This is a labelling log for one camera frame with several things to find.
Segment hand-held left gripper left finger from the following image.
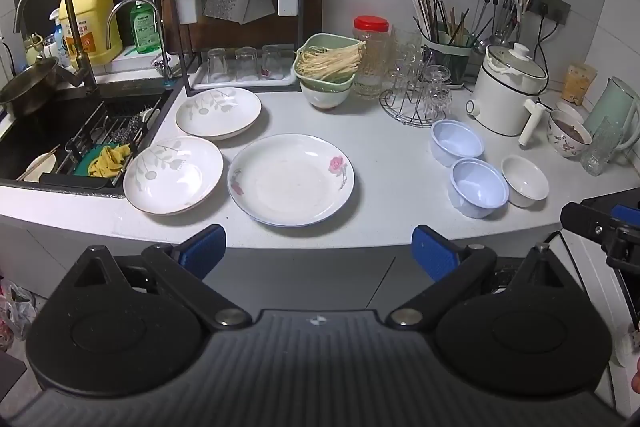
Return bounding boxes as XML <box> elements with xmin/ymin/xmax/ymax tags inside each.
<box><xmin>72</xmin><ymin>224</ymin><xmax>253</xmax><ymax>332</ymax></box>

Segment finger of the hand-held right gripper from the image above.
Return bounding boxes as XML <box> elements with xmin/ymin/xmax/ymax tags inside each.
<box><xmin>560</xmin><ymin>202</ymin><xmax>640</xmax><ymax>240</ymax></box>
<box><xmin>602</xmin><ymin>226</ymin><xmax>640</xmax><ymax>269</ymax></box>

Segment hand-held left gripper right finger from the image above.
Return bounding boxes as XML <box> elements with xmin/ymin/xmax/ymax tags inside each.
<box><xmin>385</xmin><ymin>225</ymin><xmax>569</xmax><ymax>330</ymax></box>

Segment small white bowl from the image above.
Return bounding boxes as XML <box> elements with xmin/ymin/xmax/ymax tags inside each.
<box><xmin>501</xmin><ymin>155</ymin><xmax>550</xmax><ymax>208</ymax></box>

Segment pale blue bowl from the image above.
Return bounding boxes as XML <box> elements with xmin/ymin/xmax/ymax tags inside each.
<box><xmin>448</xmin><ymin>158</ymin><xmax>510</xmax><ymax>219</ymax></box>
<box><xmin>430</xmin><ymin>119</ymin><xmax>486</xmax><ymax>168</ymax></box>

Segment leaf print plate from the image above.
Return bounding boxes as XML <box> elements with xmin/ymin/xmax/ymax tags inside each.
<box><xmin>123</xmin><ymin>136</ymin><xmax>224</xmax><ymax>216</ymax></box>
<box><xmin>175</xmin><ymin>87</ymin><xmax>262</xmax><ymax>141</ymax></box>

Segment pink flower plate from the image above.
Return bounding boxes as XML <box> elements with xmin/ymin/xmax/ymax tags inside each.
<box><xmin>227</xmin><ymin>133</ymin><xmax>356</xmax><ymax>228</ymax></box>

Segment white appliance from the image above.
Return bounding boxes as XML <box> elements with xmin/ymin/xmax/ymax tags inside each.
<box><xmin>550</xmin><ymin>232</ymin><xmax>640</xmax><ymax>408</ymax></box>

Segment textured tall glass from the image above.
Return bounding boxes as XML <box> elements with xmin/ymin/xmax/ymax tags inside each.
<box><xmin>580</xmin><ymin>116</ymin><xmax>623</xmax><ymax>176</ymax></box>

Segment floral print bowl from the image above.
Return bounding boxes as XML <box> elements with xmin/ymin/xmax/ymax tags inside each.
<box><xmin>546</xmin><ymin>109</ymin><xmax>593</xmax><ymax>159</ymax></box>

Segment grey base cabinet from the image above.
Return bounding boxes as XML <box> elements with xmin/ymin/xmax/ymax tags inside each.
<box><xmin>0</xmin><ymin>212</ymin><xmax>501</xmax><ymax>308</ymax></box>

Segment white ceramic bowl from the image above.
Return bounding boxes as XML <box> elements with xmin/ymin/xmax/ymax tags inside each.
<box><xmin>555</xmin><ymin>101</ymin><xmax>586</xmax><ymax>122</ymax></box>

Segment pale green kettle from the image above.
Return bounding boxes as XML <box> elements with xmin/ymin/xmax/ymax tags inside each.
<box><xmin>582</xmin><ymin>76</ymin><xmax>640</xmax><ymax>152</ymax></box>

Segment yellow cloth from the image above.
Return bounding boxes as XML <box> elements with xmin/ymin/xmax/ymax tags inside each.
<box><xmin>87</xmin><ymin>144</ymin><xmax>133</xmax><ymax>179</ymax></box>

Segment yellow packet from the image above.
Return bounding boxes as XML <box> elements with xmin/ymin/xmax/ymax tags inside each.
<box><xmin>561</xmin><ymin>63</ymin><xmax>598</xmax><ymax>106</ymax></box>

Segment steel wool scrubber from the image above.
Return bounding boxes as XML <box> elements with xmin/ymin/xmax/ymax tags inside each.
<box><xmin>109</xmin><ymin>124</ymin><xmax>146</xmax><ymax>148</ymax></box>

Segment white electric cooker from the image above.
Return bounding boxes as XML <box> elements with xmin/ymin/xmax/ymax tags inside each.
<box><xmin>466</xmin><ymin>42</ymin><xmax>549</xmax><ymax>146</ymax></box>

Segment cluster of clear glass cups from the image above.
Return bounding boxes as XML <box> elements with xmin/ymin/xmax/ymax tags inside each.
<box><xmin>387</xmin><ymin>27</ymin><xmax>453</xmax><ymax>118</ymax></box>

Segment black sink drain rack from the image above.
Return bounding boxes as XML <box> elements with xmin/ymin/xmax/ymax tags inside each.
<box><xmin>40</xmin><ymin>97</ymin><xmax>166</xmax><ymax>188</ymax></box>

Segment white drain tray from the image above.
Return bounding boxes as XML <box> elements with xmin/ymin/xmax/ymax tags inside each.
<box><xmin>192</xmin><ymin>57</ymin><xmax>298</xmax><ymax>90</ymax></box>

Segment white plate in sink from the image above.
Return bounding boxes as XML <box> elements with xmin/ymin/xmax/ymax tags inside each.
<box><xmin>20</xmin><ymin>152</ymin><xmax>58</xmax><ymax>182</ymax></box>

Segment clear drinking glass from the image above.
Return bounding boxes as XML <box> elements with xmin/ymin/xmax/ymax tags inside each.
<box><xmin>206</xmin><ymin>48</ymin><xmax>230</xmax><ymax>80</ymax></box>
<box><xmin>234</xmin><ymin>47</ymin><xmax>258</xmax><ymax>80</ymax></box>
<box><xmin>261</xmin><ymin>45</ymin><xmax>286</xmax><ymax>78</ymax></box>

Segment green chopstick holder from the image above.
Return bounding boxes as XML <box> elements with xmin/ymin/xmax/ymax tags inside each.
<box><xmin>420</xmin><ymin>34</ymin><xmax>476</xmax><ymax>88</ymax></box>

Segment plastic bag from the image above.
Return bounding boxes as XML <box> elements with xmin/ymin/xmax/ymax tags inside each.
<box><xmin>0</xmin><ymin>279</ymin><xmax>38</xmax><ymax>353</ymax></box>

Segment green colander basket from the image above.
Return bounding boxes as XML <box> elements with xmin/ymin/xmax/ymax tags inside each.
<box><xmin>294</xmin><ymin>33</ymin><xmax>368</xmax><ymax>94</ymax></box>

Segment chrome faucet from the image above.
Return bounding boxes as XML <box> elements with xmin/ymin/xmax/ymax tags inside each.
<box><xmin>105</xmin><ymin>0</ymin><xmax>173</xmax><ymax>80</ymax></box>

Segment black sink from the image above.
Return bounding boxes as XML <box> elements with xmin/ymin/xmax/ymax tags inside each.
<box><xmin>0</xmin><ymin>77</ymin><xmax>186</xmax><ymax>200</ymax></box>

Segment dry noodles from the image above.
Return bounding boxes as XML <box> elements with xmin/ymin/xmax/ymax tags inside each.
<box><xmin>297</xmin><ymin>41</ymin><xmax>367</xmax><ymax>82</ymax></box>

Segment dark kitchen faucet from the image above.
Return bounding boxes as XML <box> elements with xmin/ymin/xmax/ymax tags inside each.
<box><xmin>12</xmin><ymin>0</ymin><xmax>98</xmax><ymax>95</ymax></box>

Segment green dish soap bottle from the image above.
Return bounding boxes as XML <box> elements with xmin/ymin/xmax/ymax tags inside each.
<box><xmin>130</xmin><ymin>0</ymin><xmax>161</xmax><ymax>55</ymax></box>

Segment glass jar with red lid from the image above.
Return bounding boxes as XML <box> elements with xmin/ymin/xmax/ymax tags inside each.
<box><xmin>352</xmin><ymin>15</ymin><xmax>392</xmax><ymax>100</ymax></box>

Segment bundle of chopsticks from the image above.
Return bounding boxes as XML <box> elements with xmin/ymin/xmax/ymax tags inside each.
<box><xmin>411</xmin><ymin>0</ymin><xmax>471</xmax><ymax>48</ymax></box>

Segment dark metal pot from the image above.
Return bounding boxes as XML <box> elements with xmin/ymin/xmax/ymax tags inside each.
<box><xmin>0</xmin><ymin>57</ymin><xmax>81</xmax><ymax>118</ymax></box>

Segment yellow detergent bottle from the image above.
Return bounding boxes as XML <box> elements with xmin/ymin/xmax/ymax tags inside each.
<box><xmin>58</xmin><ymin>0</ymin><xmax>123</xmax><ymax>68</ymax></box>

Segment white and blue bottle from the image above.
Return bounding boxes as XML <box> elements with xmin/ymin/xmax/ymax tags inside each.
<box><xmin>47</xmin><ymin>9</ymin><xmax>71</xmax><ymax>68</ymax></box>

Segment wire cup rack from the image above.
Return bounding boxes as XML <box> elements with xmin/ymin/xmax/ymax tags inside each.
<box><xmin>379</xmin><ymin>47</ymin><xmax>453</xmax><ymax>128</ymax></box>

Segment dark wall socket strip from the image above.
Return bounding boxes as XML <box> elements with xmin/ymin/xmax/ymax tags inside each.
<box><xmin>527</xmin><ymin>0</ymin><xmax>572</xmax><ymax>25</ymax></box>

